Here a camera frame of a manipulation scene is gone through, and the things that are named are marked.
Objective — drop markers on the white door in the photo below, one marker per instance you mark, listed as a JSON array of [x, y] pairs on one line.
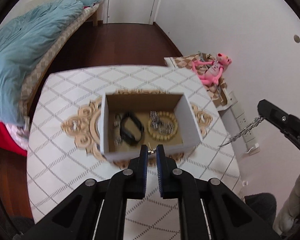
[[130, 0]]

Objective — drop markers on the light blue duvet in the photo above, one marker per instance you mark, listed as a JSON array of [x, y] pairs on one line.
[[20, 47]]

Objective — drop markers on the diamond patterned tablecloth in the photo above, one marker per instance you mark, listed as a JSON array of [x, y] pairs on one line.
[[65, 160]]

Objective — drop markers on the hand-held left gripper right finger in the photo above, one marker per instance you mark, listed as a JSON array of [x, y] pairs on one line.
[[161, 170]]

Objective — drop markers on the white charger plug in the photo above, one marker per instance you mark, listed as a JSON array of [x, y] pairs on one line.
[[253, 148]]

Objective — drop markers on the person's right hand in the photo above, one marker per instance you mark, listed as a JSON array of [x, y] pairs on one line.
[[292, 200]]

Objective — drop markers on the pink plush toy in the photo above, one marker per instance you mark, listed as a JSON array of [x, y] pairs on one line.
[[212, 72]]

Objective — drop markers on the wooden bed frame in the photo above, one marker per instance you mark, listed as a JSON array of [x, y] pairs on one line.
[[95, 17]]

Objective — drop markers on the pink checkered sheet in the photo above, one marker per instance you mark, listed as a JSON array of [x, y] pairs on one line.
[[17, 135]]

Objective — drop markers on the beige checkered mattress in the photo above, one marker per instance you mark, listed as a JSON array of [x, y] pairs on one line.
[[52, 52]]

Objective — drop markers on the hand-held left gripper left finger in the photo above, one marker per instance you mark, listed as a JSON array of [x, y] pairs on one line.
[[140, 170]]

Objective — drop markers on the brown checkered cloth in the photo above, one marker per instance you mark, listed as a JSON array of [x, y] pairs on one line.
[[182, 61]]

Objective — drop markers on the black fitness band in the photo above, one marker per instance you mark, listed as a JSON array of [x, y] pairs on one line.
[[126, 136]]

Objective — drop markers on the red blanket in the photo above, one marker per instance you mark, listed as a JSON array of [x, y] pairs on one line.
[[2, 135]]

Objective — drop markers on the cardboard box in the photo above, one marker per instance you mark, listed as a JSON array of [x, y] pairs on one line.
[[103, 130]]

